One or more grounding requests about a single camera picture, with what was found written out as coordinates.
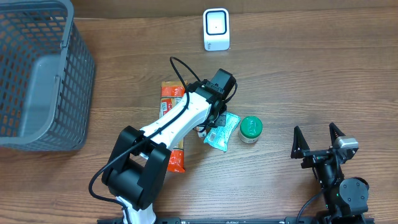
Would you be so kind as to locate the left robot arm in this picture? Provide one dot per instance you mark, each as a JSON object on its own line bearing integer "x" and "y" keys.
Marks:
{"x": 138, "y": 164}

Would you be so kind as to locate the white barcode scanner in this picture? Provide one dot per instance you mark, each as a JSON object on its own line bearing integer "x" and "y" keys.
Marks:
{"x": 216, "y": 31}

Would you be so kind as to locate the small orange snack box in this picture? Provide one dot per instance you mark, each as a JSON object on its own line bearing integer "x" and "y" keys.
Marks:
{"x": 201, "y": 131}

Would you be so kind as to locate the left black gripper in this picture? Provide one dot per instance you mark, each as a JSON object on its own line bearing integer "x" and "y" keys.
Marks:
{"x": 220, "y": 117}

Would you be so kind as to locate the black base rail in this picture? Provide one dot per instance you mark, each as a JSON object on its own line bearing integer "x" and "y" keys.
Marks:
{"x": 286, "y": 220}

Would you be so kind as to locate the grey plastic mesh basket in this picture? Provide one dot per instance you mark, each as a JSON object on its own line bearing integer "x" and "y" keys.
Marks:
{"x": 47, "y": 77}

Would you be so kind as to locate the teal wet wipes pack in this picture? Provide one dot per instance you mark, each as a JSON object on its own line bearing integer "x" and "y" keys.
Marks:
{"x": 219, "y": 137}

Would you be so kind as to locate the green lid jar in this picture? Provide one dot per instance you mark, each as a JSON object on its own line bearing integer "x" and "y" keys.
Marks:
{"x": 250, "y": 129}

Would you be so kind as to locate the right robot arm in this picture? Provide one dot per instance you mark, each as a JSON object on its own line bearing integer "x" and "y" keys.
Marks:
{"x": 346, "y": 200}

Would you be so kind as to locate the orange spaghetti packet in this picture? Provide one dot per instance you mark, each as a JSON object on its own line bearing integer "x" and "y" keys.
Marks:
{"x": 171, "y": 94}

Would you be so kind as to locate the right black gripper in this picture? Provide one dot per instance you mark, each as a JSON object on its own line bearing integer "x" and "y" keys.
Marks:
{"x": 300, "y": 147}

